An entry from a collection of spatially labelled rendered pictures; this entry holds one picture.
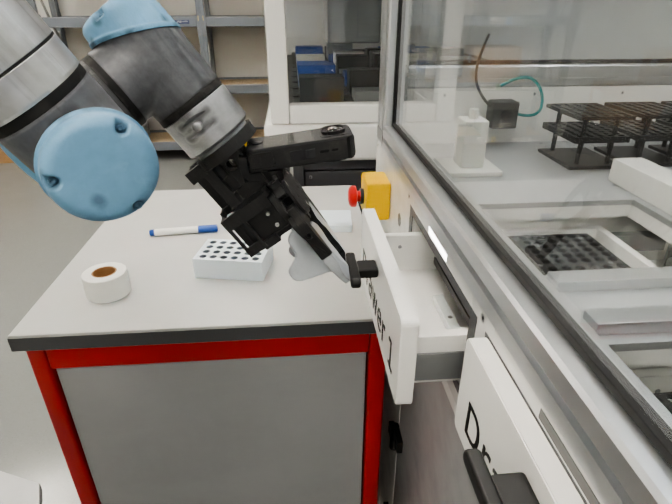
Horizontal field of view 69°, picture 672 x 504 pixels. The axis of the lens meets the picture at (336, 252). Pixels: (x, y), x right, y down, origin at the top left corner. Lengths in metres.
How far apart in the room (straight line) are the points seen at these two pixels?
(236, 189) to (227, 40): 4.18
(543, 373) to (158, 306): 0.62
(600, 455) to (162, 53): 0.46
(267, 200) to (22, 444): 1.46
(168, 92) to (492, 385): 0.38
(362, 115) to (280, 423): 0.82
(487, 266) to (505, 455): 0.15
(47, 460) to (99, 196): 1.46
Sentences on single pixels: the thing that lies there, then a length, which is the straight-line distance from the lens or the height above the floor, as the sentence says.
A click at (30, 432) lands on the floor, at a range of 1.89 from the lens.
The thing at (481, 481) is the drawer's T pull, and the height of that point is 0.91.
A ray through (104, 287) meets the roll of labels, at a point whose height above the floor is 0.79.
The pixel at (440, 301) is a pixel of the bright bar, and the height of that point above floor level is 0.85.
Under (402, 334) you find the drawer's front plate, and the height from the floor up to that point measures 0.91.
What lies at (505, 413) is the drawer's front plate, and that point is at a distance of 0.40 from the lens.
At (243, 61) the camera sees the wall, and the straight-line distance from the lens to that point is 4.71.
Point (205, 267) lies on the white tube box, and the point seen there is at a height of 0.78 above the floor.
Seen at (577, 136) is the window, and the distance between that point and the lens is 0.36.
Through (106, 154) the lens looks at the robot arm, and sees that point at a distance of 0.35.
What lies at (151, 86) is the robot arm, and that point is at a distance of 0.50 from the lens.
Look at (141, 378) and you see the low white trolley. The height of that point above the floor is 0.65.
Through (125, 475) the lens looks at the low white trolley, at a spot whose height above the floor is 0.43.
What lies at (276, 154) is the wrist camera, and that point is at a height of 1.06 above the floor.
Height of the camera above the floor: 1.20
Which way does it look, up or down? 27 degrees down
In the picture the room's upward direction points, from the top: straight up
